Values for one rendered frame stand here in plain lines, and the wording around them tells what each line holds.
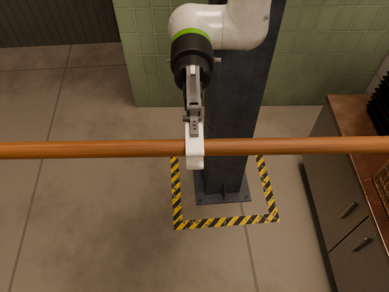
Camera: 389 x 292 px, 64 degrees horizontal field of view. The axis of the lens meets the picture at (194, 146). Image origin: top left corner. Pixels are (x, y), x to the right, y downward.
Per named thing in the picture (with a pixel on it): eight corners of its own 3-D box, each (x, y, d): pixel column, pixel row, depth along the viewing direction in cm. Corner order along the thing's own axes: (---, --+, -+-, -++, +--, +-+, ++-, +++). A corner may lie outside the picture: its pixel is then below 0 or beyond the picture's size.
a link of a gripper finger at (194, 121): (198, 115, 55) (198, 102, 52) (198, 137, 52) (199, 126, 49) (189, 115, 55) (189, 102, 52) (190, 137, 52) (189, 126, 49)
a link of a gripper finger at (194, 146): (202, 124, 54) (202, 121, 54) (204, 157, 50) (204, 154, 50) (185, 124, 54) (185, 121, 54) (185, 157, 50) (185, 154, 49)
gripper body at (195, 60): (210, 50, 62) (213, 83, 56) (209, 83, 69) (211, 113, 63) (173, 51, 62) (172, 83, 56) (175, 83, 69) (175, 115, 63)
